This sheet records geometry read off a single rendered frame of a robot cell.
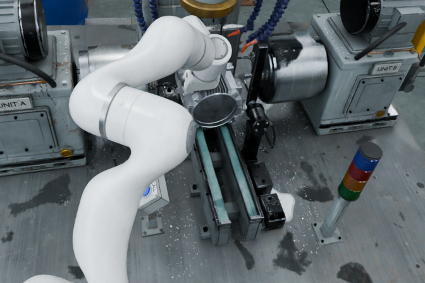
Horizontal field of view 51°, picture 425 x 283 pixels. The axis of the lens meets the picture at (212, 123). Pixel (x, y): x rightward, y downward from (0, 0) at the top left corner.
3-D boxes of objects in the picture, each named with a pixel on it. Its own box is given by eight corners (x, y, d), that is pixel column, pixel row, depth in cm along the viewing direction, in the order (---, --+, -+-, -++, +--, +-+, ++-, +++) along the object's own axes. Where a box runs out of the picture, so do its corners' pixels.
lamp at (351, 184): (339, 175, 125) (344, 165, 122) (358, 172, 127) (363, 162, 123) (348, 192, 121) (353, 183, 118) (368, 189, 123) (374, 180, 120)
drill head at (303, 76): (226, 75, 175) (234, 21, 157) (322, 66, 184) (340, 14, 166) (244, 121, 159) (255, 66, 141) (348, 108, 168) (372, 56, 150)
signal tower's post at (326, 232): (310, 223, 146) (350, 139, 115) (332, 220, 148) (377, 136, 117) (320, 246, 141) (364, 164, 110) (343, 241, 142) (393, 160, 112)
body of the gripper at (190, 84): (189, 83, 124) (184, 95, 135) (224, 80, 126) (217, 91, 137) (185, 58, 125) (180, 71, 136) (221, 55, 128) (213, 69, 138)
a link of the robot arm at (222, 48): (184, 59, 123) (203, 86, 122) (190, 40, 110) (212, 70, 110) (208, 44, 125) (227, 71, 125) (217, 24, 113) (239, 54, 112)
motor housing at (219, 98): (174, 94, 165) (175, 53, 151) (223, 88, 169) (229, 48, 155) (185, 134, 152) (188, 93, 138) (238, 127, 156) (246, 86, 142)
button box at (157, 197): (141, 165, 131) (129, 157, 127) (160, 153, 129) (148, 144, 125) (148, 215, 120) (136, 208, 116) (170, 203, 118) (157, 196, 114)
